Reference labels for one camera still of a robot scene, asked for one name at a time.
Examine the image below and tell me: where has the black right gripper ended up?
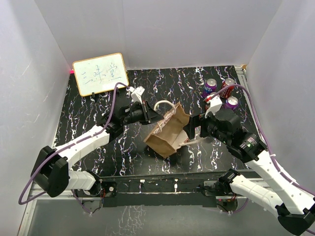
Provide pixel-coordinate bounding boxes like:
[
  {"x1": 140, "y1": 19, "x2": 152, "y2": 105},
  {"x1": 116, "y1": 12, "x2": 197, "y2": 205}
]
[{"x1": 183, "y1": 108, "x2": 230, "y2": 145}]

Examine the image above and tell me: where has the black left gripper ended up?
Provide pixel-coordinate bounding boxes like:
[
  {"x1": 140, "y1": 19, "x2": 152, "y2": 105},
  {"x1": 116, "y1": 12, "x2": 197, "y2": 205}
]
[{"x1": 121, "y1": 100, "x2": 163, "y2": 126}]

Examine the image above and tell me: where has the red Coca-Cola can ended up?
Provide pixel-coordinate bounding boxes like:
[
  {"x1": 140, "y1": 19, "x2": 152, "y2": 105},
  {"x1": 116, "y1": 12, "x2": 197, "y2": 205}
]
[
  {"x1": 220, "y1": 78, "x2": 235, "y2": 99},
  {"x1": 204, "y1": 92, "x2": 216, "y2": 110}
]

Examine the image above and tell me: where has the patterned canvas tote bag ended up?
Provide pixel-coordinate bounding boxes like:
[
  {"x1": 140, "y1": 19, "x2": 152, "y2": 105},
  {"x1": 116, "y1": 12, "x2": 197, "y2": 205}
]
[{"x1": 144, "y1": 100, "x2": 206, "y2": 159}]

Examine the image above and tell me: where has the purple Fanta can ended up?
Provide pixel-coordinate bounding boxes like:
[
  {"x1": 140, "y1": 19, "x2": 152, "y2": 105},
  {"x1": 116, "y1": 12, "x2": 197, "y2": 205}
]
[
  {"x1": 223, "y1": 96, "x2": 239, "y2": 110},
  {"x1": 202, "y1": 79, "x2": 217, "y2": 98}
]

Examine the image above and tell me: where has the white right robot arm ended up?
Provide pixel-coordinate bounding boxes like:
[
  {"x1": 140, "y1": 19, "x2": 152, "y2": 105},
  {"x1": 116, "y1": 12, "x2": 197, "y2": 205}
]
[{"x1": 184, "y1": 110, "x2": 315, "y2": 236}]

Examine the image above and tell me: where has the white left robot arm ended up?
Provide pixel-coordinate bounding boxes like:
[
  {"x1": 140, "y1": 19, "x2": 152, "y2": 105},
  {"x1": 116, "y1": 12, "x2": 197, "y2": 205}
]
[{"x1": 31, "y1": 101, "x2": 163, "y2": 198}]

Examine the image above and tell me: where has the small framed whiteboard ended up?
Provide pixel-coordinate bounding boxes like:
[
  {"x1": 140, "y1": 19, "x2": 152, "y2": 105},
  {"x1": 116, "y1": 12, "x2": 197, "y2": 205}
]
[{"x1": 72, "y1": 53, "x2": 129, "y2": 97}]

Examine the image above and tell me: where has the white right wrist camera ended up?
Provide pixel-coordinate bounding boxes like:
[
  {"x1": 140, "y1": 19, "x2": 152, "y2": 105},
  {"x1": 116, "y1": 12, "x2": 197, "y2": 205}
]
[{"x1": 205, "y1": 95, "x2": 222, "y2": 118}]

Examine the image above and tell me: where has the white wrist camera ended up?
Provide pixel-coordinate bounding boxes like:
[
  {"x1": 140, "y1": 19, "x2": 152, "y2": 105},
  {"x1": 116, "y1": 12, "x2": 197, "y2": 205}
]
[
  {"x1": 127, "y1": 86, "x2": 145, "y2": 104},
  {"x1": 205, "y1": 95, "x2": 222, "y2": 118}
]

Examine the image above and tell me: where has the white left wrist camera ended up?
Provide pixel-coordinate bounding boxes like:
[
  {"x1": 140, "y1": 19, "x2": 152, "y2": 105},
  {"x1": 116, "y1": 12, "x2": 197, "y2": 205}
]
[{"x1": 127, "y1": 86, "x2": 145, "y2": 104}]

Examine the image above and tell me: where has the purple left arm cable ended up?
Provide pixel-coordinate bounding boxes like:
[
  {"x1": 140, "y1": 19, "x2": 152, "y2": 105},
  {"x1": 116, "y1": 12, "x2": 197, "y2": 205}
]
[{"x1": 18, "y1": 82, "x2": 131, "y2": 214}]

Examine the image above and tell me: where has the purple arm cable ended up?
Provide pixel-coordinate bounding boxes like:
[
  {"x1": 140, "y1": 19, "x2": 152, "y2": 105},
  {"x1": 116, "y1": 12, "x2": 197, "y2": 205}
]
[
  {"x1": 18, "y1": 82, "x2": 131, "y2": 214},
  {"x1": 208, "y1": 84, "x2": 315, "y2": 214}
]

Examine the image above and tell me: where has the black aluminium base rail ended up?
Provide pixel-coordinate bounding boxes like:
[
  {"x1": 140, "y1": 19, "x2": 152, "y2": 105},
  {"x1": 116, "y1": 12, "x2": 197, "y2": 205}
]
[{"x1": 18, "y1": 169, "x2": 303, "y2": 236}]

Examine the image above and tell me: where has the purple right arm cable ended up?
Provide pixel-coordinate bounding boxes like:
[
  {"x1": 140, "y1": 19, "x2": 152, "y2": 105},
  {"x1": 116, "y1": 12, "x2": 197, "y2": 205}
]
[{"x1": 208, "y1": 84, "x2": 315, "y2": 214}]

